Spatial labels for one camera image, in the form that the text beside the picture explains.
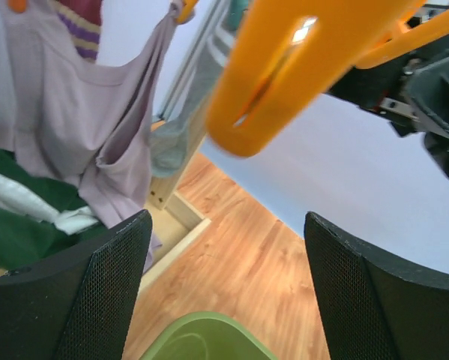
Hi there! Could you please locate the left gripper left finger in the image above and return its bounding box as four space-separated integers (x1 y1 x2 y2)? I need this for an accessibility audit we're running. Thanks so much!
0 210 152 359

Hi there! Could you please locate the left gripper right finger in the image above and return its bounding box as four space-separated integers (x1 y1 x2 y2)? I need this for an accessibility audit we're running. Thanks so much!
304 211 449 359

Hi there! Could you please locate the dark green sock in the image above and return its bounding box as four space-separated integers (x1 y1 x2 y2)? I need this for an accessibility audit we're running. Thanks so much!
0 149 106 270

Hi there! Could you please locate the pink sock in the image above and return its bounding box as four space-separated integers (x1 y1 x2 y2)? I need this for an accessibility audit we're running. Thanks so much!
0 0 184 275

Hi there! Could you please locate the maroon purple striped sock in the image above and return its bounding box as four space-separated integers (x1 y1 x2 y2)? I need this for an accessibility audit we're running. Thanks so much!
52 0 103 63

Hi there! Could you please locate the teal clothes clip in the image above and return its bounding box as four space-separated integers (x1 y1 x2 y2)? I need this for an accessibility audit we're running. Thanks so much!
223 0 250 32

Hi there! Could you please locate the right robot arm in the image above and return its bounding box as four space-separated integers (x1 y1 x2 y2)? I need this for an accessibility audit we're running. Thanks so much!
328 34 449 178

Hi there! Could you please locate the orange clip left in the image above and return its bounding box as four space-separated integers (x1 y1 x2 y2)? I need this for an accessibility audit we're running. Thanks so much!
205 0 449 158

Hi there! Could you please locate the orange clip far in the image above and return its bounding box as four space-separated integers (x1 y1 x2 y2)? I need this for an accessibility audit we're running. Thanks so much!
7 0 27 14

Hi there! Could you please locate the orange clothes clip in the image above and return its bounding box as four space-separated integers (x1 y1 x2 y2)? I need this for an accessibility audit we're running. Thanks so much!
172 0 199 25

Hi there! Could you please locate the green plastic basket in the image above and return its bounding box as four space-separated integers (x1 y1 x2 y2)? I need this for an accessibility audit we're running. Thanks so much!
141 311 276 360

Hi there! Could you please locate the wooden drying rack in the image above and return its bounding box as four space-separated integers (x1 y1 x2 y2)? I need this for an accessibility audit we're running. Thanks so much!
137 0 247 297

